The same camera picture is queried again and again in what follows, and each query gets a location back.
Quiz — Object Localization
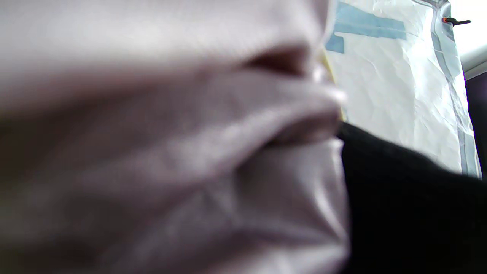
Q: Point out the black orange spring clamp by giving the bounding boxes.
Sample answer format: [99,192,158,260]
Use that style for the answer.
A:
[441,17,472,26]

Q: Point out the cream yellow cloth garment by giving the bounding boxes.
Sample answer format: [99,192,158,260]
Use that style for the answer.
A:
[321,53,347,122]

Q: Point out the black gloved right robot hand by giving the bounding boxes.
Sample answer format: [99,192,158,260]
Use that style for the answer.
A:
[337,122,487,274]

